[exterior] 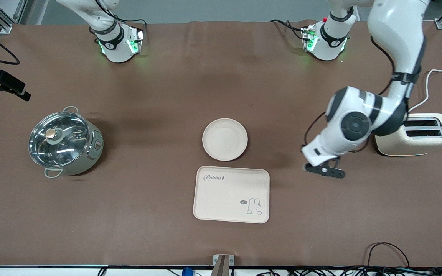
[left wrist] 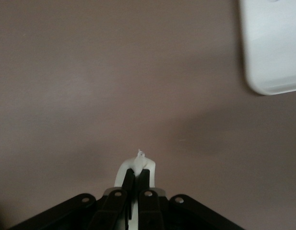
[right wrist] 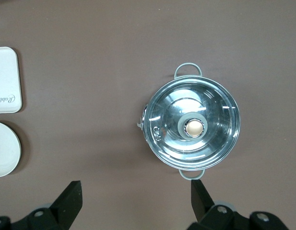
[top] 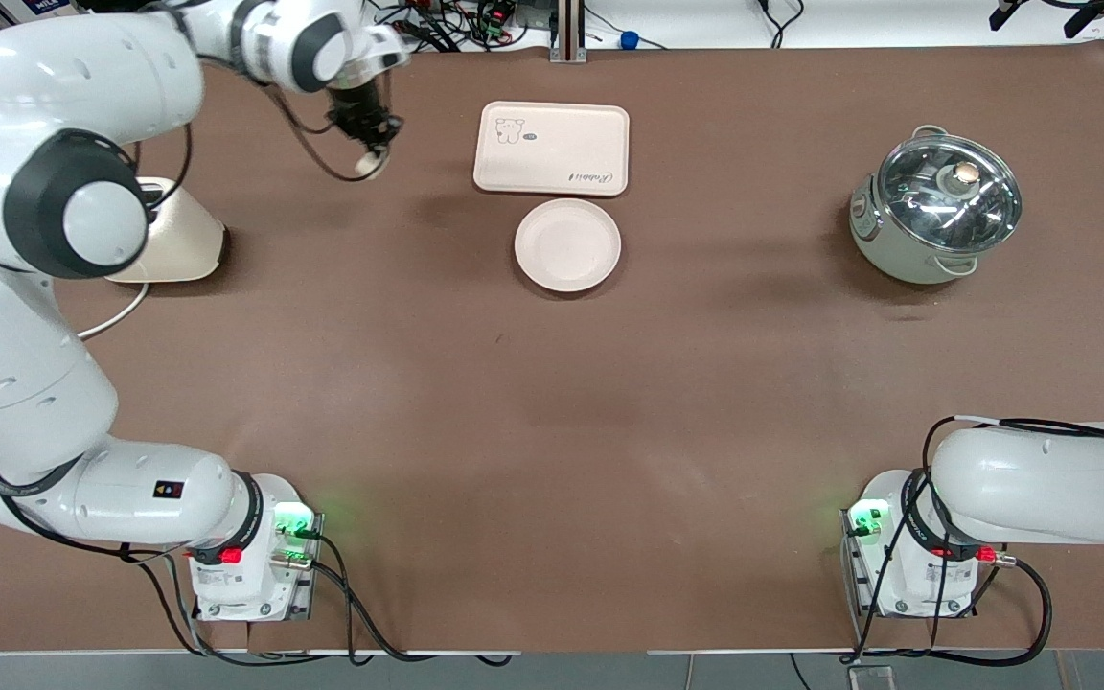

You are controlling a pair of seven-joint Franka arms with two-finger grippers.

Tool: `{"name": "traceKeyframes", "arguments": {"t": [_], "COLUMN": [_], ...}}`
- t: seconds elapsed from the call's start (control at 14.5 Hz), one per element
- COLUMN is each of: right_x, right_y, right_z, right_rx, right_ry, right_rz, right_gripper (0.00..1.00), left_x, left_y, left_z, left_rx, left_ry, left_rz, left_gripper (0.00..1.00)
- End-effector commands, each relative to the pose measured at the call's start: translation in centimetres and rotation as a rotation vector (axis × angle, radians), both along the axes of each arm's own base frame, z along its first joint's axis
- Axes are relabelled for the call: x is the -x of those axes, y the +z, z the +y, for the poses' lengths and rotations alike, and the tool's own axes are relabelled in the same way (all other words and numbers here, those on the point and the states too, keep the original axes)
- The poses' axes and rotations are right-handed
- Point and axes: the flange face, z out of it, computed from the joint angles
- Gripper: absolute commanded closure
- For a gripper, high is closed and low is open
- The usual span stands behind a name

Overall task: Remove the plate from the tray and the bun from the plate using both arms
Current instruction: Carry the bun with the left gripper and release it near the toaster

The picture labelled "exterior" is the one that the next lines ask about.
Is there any round beige plate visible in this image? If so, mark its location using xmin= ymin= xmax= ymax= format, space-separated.
xmin=201 ymin=118 xmax=249 ymax=162

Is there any glass pot lid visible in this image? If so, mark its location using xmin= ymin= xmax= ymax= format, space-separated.
xmin=28 ymin=111 xmax=91 ymax=168

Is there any grey electric cooking pot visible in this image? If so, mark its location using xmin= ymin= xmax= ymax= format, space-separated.
xmin=29 ymin=106 xmax=104 ymax=179

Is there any cream two-slot toaster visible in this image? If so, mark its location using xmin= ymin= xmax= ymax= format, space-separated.
xmin=374 ymin=113 xmax=442 ymax=157

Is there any beige rabbit print tray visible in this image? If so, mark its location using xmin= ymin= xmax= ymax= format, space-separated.
xmin=193 ymin=166 xmax=270 ymax=224

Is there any brown table cover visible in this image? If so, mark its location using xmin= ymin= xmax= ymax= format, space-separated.
xmin=0 ymin=19 xmax=442 ymax=268

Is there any black looped table-edge cable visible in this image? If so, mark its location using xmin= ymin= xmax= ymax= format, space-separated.
xmin=366 ymin=242 xmax=411 ymax=269

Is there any black tangled cable bundle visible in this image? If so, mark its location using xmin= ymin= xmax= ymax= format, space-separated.
xmin=255 ymin=266 xmax=442 ymax=276

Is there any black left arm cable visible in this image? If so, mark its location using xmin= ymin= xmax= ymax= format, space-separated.
xmin=303 ymin=36 xmax=422 ymax=149

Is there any black right base cable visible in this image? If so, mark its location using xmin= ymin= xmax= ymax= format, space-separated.
xmin=95 ymin=0 xmax=148 ymax=37

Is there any black base cable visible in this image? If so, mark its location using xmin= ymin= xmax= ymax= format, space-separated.
xmin=269 ymin=19 xmax=307 ymax=41
xmin=95 ymin=0 xmax=148 ymax=37

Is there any white toaster power cable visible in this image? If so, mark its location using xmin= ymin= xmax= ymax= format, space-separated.
xmin=408 ymin=67 xmax=442 ymax=113

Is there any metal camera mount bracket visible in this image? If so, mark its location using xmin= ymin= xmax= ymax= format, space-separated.
xmin=210 ymin=254 xmax=235 ymax=276

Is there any black left base cable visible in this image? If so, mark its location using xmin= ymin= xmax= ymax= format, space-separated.
xmin=269 ymin=19 xmax=307 ymax=41

